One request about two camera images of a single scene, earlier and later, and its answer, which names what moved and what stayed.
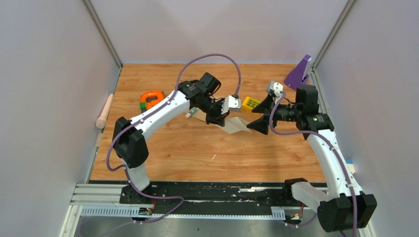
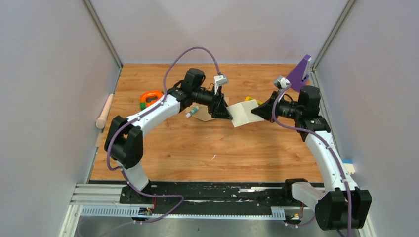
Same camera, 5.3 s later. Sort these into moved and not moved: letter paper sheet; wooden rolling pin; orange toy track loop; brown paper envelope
Moved: letter paper sheet
Not moved: wooden rolling pin; orange toy track loop; brown paper envelope
